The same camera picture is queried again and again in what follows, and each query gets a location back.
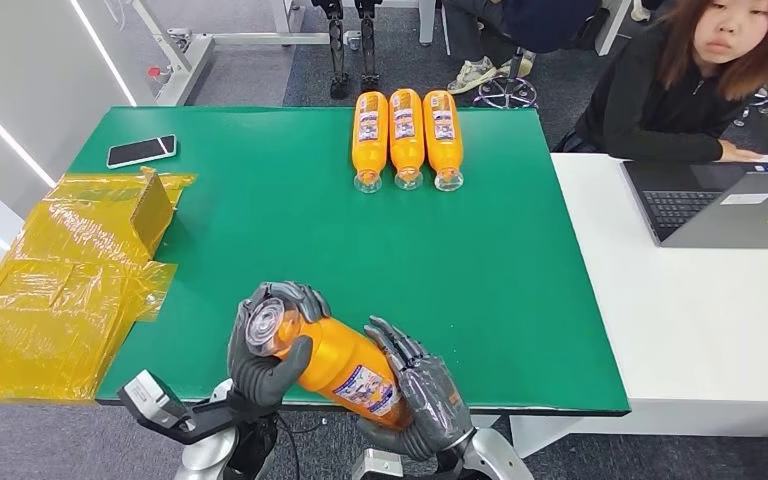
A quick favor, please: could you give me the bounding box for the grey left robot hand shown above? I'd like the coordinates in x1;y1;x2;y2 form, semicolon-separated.
226;281;332;409

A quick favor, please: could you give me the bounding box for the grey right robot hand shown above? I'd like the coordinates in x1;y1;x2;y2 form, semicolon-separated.
356;315;477;463

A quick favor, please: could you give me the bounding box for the orange juice bottle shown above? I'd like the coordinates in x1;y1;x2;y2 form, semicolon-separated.
388;87;426;191
351;91;390;195
244;296;415;431
422;89;465;193

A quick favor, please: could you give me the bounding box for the green table mat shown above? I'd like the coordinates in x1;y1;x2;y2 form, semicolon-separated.
67;105;632;417

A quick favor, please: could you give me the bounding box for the yellow film wrapped cardboard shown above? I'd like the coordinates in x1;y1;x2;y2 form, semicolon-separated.
0;166;198;404

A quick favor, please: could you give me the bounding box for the black smartphone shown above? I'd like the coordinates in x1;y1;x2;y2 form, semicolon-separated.
106;134;178;170

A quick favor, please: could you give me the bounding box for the white desk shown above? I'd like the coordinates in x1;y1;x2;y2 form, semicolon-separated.
509;153;768;458

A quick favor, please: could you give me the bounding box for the open black laptop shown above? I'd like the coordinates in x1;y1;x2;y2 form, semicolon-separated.
620;160;768;245

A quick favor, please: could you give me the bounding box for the chrome office chair base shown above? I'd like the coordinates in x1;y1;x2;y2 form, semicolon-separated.
473;49;539;111
731;86;768;128

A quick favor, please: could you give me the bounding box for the black robot leg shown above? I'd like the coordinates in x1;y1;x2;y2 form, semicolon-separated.
311;0;352;101
352;0;382;93

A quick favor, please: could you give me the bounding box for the grey laptop lid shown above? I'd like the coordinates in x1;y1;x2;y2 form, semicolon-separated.
660;170;768;250

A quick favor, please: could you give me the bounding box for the seated person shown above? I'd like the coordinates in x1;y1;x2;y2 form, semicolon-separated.
442;0;604;95

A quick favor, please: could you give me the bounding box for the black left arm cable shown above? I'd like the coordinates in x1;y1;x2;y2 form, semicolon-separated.
276;413;322;480

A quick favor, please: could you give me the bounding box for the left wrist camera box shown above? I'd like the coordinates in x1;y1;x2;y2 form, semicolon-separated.
117;369;226;444

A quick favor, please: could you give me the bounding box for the white metal stand frame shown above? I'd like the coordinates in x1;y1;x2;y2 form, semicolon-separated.
108;0;362;107

